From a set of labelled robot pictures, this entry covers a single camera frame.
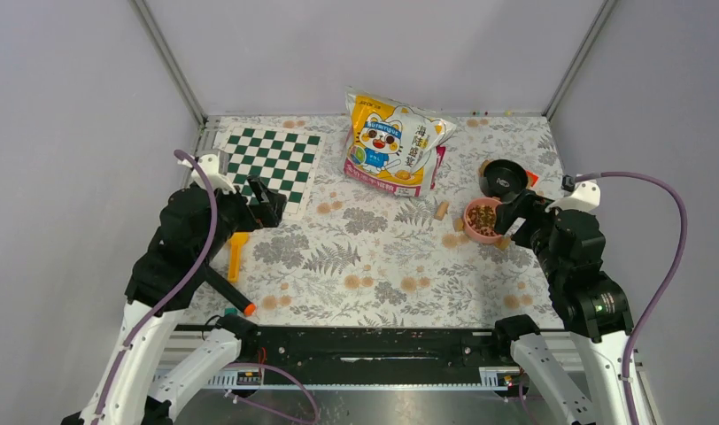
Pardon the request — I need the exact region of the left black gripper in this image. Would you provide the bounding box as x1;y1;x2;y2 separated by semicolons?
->
199;174;287;261

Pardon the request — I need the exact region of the yellow plastic scoop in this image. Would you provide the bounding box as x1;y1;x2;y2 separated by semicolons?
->
227;232;250;284

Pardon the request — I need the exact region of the cat food bag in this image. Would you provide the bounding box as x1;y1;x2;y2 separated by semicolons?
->
342;87;458;197

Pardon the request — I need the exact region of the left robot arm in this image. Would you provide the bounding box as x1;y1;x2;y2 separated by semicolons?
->
62;176;287;424

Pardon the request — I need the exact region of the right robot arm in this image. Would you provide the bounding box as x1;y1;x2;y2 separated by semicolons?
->
491;189;653;424

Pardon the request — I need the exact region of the pink bowl with kibble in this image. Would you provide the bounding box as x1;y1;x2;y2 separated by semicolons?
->
462;197;503;244

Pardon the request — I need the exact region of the wooden block near bowl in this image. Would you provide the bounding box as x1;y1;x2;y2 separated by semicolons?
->
495;236;512;251

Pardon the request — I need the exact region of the black empty bowl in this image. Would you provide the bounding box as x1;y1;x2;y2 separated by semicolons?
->
479;159;530;202

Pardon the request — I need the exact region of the green white chessboard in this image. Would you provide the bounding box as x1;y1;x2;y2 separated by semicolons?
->
213;123;327;220

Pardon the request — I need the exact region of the orange red small object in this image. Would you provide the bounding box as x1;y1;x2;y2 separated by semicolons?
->
526;171;538;188

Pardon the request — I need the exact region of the wooden cork cylinder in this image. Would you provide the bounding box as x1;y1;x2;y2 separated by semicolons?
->
434;201;450;220

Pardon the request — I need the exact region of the black marker orange cap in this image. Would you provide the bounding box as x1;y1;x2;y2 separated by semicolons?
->
205;265;257;317

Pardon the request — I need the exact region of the floral tablecloth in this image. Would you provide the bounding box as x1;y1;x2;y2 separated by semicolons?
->
218;116;563;328

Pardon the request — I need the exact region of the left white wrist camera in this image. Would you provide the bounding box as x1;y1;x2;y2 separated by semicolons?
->
197;150;236;194

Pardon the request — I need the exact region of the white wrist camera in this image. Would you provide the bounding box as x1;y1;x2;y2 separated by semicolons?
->
197;150;236;194
545;174;601;213

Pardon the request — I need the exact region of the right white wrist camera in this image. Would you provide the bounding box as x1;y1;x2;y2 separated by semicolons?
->
545;174;601;213

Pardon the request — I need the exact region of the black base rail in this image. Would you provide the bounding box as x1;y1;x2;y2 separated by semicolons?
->
211;326;522;390

